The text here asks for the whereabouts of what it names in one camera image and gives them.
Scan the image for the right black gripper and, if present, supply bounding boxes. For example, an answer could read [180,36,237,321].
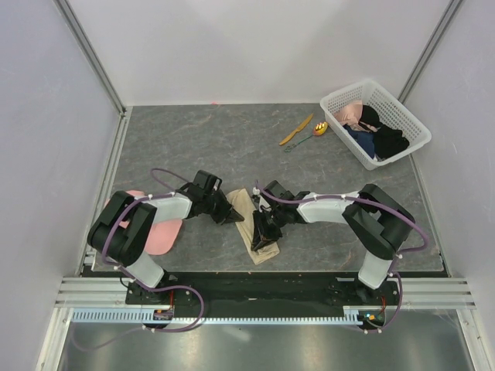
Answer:
[251,206,286,251]

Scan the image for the white slotted cable duct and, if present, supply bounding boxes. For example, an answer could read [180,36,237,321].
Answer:
[71,307,384,325]

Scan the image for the aluminium front rail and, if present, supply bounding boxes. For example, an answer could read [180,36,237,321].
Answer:
[56,272,475,309]

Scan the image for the beige cloth napkin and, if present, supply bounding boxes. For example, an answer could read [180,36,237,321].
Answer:
[227,189,280,265]

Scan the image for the aluminium frame post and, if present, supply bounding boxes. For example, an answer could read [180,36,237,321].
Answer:
[398,0,465,104]
[53,0,126,116]

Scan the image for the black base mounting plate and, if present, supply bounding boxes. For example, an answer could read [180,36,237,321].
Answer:
[125,271,399,307]

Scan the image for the right aluminium frame post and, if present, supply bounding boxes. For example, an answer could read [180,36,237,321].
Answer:
[398,0,465,104]

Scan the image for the yellow plastic knife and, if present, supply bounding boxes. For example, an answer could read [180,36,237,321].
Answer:
[278,114,314,146]

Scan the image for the left aluminium frame post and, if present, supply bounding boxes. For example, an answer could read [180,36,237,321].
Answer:
[53,0,126,116]

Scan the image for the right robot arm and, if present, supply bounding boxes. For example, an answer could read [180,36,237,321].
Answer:
[251,181,415,305]

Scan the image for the colourful spoon green handle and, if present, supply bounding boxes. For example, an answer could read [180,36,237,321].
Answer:
[284,121,329,152]

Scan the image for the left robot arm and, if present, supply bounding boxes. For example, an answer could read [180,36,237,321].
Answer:
[87,170,244,304]

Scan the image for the black clothes in basket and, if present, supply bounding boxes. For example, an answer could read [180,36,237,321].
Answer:
[358,105,410,159]

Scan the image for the white plastic basket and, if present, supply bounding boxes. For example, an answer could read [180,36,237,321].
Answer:
[320,80,432,171]

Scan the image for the pink cloth in basket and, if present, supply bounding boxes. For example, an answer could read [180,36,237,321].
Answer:
[333,100,363,126]

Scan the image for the pink baseball cap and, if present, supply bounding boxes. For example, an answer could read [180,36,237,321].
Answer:
[121,190,192,255]

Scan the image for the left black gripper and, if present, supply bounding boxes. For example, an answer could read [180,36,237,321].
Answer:
[203,189,243,226]

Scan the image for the navy cloth in basket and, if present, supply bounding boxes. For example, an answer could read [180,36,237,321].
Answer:
[344,125,375,159]

